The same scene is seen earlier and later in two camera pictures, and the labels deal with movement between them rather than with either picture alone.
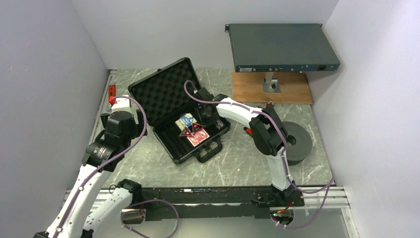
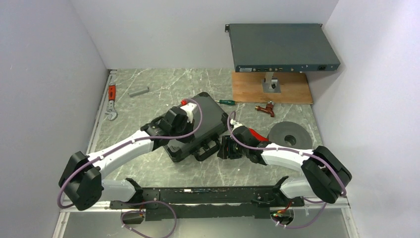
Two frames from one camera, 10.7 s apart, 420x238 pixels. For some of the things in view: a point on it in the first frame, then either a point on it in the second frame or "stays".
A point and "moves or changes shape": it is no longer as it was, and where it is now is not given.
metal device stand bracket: [270, 85] stays
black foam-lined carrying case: [168, 97] moves or changes shape
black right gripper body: [207, 120] to [232, 149]
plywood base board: [247, 88] stays
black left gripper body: [137, 129] to [185, 128]
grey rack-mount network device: [277, 47] stays
